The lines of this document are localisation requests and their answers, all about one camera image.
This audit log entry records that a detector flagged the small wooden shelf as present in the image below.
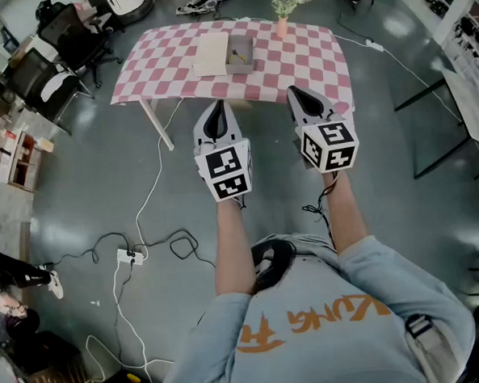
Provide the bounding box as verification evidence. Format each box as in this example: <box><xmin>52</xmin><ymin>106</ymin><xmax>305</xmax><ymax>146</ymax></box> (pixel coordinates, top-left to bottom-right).
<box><xmin>4</xmin><ymin>129</ymin><xmax>46</xmax><ymax>193</ymax></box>

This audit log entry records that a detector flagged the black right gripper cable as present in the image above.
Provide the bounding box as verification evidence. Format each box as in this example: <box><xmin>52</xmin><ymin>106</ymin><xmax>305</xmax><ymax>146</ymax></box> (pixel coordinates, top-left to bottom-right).
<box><xmin>300</xmin><ymin>171</ymin><xmax>345</xmax><ymax>248</ymax></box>

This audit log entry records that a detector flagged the spare grey gripper device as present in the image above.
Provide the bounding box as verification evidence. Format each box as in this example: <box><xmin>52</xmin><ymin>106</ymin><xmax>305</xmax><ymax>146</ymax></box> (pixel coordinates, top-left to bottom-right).
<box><xmin>174</xmin><ymin>0</ymin><xmax>238</xmax><ymax>16</ymax></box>

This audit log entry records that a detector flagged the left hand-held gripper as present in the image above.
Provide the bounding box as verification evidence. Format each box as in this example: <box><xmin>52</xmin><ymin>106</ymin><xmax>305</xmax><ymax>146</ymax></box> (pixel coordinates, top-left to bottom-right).
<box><xmin>191</xmin><ymin>98</ymin><xmax>256</xmax><ymax>205</ymax></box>

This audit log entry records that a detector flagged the white metal shelf rack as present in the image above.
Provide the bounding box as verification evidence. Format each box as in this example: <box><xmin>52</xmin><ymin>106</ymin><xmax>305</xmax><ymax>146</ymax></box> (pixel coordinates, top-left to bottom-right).
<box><xmin>429</xmin><ymin>0</ymin><xmax>479</xmax><ymax>154</ymax></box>

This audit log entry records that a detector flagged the white power strip cable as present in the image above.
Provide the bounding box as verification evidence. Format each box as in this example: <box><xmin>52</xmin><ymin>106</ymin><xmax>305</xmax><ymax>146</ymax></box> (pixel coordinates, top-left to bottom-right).
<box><xmin>334</xmin><ymin>27</ymin><xmax>463</xmax><ymax>128</ymax></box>

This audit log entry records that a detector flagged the light blue sweatshirt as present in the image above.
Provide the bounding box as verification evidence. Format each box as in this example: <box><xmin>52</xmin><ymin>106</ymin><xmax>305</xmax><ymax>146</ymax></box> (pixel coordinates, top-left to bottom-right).
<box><xmin>145</xmin><ymin>223</ymin><xmax>479</xmax><ymax>383</ymax></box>

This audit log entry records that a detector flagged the person's left forearm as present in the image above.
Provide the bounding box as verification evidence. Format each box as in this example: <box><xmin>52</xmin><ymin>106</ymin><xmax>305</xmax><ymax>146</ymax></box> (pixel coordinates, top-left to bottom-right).
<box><xmin>209</xmin><ymin>193</ymin><xmax>258</xmax><ymax>298</ymax></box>

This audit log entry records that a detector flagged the grey cardboard box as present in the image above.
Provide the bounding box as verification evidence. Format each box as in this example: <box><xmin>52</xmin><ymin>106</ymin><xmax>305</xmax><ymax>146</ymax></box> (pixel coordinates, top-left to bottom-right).
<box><xmin>224</xmin><ymin>34</ymin><xmax>257</xmax><ymax>77</ymax></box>

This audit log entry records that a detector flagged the looped white floor cable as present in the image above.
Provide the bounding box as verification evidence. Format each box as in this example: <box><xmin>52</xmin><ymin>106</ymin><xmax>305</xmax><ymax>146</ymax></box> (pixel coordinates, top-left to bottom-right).
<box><xmin>81</xmin><ymin>257</ymin><xmax>178</xmax><ymax>383</ymax></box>

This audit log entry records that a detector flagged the long white floor cable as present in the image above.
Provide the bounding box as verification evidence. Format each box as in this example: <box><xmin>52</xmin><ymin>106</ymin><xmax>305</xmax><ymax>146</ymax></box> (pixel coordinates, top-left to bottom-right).
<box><xmin>128</xmin><ymin>99</ymin><xmax>194</xmax><ymax>261</ymax></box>

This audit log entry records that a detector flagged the black frame table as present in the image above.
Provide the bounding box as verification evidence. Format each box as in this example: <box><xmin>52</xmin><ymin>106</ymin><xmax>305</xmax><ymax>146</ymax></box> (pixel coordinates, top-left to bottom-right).
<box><xmin>392</xmin><ymin>74</ymin><xmax>479</xmax><ymax>182</ymax></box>

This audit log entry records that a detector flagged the pink checkered tablecloth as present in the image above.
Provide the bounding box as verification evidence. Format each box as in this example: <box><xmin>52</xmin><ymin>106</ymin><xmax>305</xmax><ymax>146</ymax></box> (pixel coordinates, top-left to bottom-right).
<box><xmin>106</xmin><ymin>12</ymin><xmax>356</xmax><ymax>128</ymax></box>

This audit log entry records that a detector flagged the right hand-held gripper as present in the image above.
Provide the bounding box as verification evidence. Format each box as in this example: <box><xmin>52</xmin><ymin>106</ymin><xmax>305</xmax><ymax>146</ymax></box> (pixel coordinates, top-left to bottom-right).
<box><xmin>286</xmin><ymin>82</ymin><xmax>361</xmax><ymax>175</ymax></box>

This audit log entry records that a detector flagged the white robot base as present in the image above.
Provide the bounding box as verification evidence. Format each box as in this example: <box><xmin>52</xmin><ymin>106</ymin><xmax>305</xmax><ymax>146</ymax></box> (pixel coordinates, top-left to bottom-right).
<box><xmin>86</xmin><ymin>0</ymin><xmax>157</xmax><ymax>27</ymax></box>

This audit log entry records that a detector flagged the black mesh office chair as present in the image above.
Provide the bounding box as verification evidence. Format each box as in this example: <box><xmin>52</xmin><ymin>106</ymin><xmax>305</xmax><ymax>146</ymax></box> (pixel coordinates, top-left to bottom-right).
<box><xmin>36</xmin><ymin>0</ymin><xmax>124</xmax><ymax>93</ymax></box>

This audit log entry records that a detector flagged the thin black floor cable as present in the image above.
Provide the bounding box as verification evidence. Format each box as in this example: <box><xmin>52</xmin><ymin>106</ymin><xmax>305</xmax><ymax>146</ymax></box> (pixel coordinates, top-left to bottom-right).
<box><xmin>336</xmin><ymin>11</ymin><xmax>371</xmax><ymax>44</ymax></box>

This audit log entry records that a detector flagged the person's right forearm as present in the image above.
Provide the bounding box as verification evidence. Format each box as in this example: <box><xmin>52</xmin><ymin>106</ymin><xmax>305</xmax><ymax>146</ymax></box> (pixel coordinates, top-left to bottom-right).
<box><xmin>321</xmin><ymin>170</ymin><xmax>370</xmax><ymax>258</ymax></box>

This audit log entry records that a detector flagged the pink vase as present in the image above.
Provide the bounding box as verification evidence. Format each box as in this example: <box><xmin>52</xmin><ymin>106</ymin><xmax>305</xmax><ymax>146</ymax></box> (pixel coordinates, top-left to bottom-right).
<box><xmin>275</xmin><ymin>15</ymin><xmax>291</xmax><ymax>40</ymax></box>

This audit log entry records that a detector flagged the wooden crate black top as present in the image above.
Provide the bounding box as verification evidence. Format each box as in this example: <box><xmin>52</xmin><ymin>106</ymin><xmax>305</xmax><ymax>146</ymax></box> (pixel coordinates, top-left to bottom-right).
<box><xmin>13</xmin><ymin>327</ymin><xmax>95</xmax><ymax>383</ymax></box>

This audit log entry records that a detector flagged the grey shoulder strap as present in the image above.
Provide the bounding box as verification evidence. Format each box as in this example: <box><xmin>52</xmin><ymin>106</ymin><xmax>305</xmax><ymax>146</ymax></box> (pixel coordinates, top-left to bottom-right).
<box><xmin>404</xmin><ymin>310</ymin><xmax>466</xmax><ymax>383</ymax></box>

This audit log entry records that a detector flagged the white table leg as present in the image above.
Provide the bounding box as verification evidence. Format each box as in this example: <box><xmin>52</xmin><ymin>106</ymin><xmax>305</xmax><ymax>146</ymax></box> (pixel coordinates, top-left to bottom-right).
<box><xmin>138</xmin><ymin>96</ymin><xmax>175</xmax><ymax>153</ymax></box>

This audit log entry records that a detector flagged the white box lid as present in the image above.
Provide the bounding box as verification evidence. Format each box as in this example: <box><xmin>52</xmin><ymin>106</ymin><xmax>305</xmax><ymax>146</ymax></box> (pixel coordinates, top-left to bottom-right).
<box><xmin>190</xmin><ymin>31</ymin><xmax>233</xmax><ymax>78</ymax></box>

